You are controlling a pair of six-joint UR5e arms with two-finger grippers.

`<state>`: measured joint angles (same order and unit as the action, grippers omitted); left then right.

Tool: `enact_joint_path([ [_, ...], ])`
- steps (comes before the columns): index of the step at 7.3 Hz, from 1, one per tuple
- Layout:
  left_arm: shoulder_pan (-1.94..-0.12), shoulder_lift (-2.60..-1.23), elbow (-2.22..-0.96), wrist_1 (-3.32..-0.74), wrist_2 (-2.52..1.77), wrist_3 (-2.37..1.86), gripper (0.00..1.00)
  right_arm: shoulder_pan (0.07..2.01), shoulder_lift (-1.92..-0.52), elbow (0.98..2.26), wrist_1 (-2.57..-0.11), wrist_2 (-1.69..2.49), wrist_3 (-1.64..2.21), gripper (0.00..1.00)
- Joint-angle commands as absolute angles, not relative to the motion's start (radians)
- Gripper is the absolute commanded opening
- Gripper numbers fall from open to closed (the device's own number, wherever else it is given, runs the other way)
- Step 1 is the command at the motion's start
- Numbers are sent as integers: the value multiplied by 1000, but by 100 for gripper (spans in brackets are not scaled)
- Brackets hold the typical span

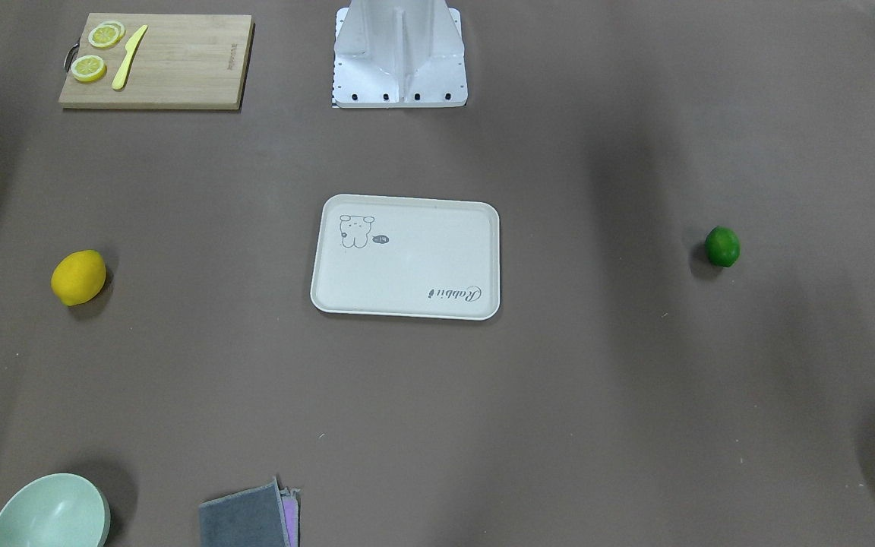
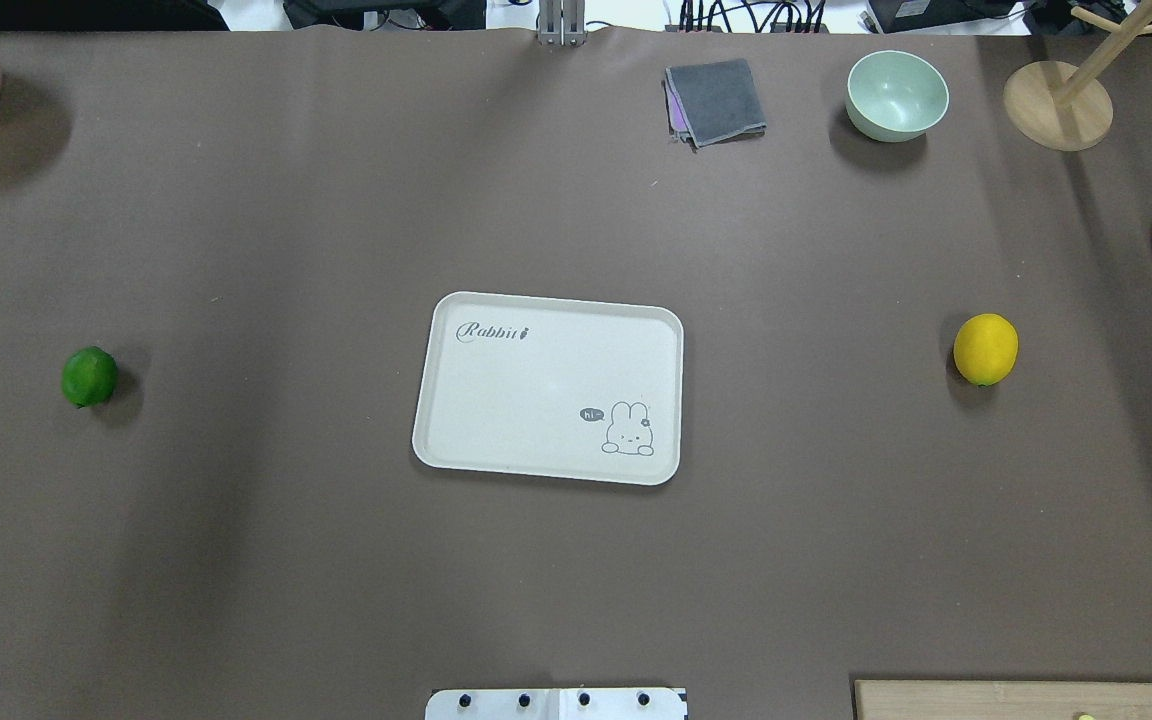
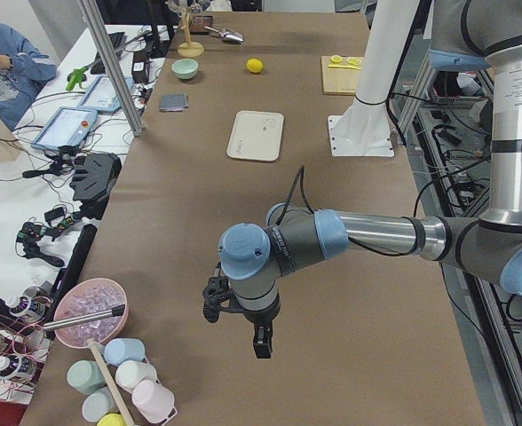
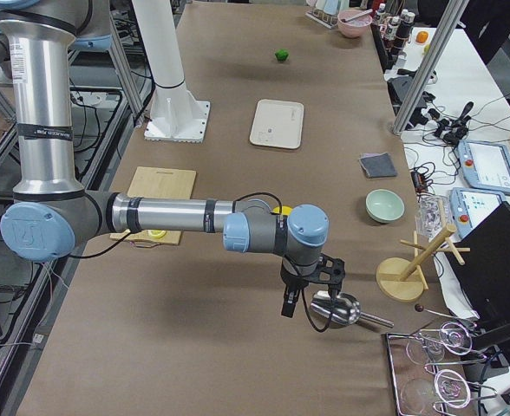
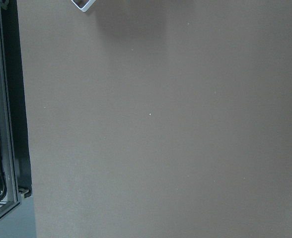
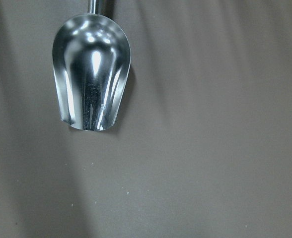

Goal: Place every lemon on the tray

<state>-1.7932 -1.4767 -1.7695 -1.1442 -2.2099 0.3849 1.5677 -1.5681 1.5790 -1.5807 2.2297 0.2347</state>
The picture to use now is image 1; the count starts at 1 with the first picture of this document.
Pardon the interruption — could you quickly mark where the lemon slice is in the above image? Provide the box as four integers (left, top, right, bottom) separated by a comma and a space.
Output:
88, 21, 125, 49
68, 55, 107, 83

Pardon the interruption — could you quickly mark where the grey folded cloth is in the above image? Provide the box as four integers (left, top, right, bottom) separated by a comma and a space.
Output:
198, 480, 289, 546

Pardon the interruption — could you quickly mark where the mint green bowl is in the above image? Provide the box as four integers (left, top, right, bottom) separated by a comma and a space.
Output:
0, 473, 112, 546

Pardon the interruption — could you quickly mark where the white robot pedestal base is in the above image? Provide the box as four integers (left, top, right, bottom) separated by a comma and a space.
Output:
331, 1, 469, 109

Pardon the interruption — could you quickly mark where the upper lemon slice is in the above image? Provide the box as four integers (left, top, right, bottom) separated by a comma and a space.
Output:
88, 21, 125, 49

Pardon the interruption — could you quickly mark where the green lime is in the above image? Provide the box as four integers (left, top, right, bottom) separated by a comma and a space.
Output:
704, 226, 742, 269

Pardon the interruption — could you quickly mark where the purple cloth under grey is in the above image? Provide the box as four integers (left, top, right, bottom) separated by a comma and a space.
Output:
279, 489, 301, 547

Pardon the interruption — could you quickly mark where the white rabbit tray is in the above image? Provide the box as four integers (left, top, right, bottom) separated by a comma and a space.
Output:
310, 194, 501, 321

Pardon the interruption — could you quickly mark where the lower lemon slice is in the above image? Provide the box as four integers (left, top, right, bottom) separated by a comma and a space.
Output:
68, 55, 107, 83

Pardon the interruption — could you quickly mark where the bamboo cutting board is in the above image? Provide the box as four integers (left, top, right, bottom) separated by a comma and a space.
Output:
58, 11, 254, 110

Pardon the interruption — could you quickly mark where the yellow lemon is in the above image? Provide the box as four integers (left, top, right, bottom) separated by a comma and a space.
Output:
51, 249, 107, 307

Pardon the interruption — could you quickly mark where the yellow plastic knife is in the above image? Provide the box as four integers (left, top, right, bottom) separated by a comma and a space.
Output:
111, 24, 149, 91

